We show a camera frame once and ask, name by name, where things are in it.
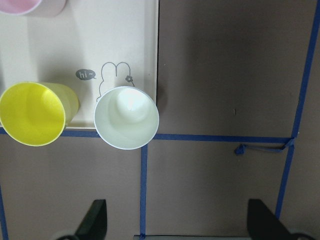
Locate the yellow plastic cup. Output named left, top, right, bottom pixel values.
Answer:
left=0, top=82, right=79, bottom=147

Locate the pale green plastic cup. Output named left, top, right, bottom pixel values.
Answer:
left=93, top=86, right=160, bottom=150

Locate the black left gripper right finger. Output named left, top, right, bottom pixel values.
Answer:
left=247, top=199, right=295, bottom=240

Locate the white rabbit print tray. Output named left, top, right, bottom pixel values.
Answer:
left=0, top=0, right=159, bottom=129

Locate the pink plastic cup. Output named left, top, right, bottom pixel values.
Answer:
left=0, top=0, right=67, bottom=17

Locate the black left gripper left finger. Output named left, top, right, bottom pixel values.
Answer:
left=74, top=199, right=107, bottom=240

